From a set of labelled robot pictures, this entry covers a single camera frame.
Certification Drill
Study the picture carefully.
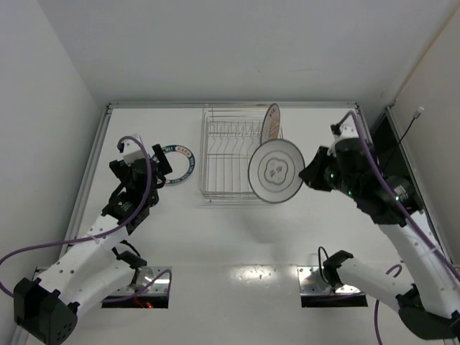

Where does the black wall cable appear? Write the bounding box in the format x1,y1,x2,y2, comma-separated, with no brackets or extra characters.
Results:
377,106,425,173

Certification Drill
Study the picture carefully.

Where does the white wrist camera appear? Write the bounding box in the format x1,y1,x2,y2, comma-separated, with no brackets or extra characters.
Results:
331,122,359,143
117,139,144,166

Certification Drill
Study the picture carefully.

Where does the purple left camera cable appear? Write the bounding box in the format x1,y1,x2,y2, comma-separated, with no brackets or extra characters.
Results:
0,135,173,301

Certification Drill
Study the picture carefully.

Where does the metal wire dish rack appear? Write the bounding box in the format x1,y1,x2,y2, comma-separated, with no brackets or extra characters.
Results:
198,104,269,203

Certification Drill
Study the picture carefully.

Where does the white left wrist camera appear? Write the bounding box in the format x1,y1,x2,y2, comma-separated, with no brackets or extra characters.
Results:
117,139,144,166

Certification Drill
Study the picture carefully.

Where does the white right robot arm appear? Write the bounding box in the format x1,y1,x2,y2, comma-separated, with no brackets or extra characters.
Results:
283,137,459,340

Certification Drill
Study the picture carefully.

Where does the orange sunburst white plate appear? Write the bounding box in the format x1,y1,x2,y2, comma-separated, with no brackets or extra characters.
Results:
260,103,281,144

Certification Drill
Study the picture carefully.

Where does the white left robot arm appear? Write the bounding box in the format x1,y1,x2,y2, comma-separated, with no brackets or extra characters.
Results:
14,142,173,344

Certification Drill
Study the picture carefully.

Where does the green rimmed white plate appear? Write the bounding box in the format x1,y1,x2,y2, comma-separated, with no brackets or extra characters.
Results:
162,144,196,187

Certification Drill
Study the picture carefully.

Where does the black rimmed flower plate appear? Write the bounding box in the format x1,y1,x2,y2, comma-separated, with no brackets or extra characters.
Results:
247,139,305,204

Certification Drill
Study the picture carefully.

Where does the purple camera cable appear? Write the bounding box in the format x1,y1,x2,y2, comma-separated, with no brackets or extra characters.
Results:
337,110,460,345
0,135,173,301

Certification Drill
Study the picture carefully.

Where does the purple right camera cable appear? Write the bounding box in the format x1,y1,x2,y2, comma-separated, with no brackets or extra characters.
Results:
337,110,460,345

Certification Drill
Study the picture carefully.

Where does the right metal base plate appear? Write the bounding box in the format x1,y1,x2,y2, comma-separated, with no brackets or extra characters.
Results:
297,266,362,298

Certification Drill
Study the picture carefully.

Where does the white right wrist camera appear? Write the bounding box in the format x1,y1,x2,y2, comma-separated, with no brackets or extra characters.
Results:
331,122,359,143

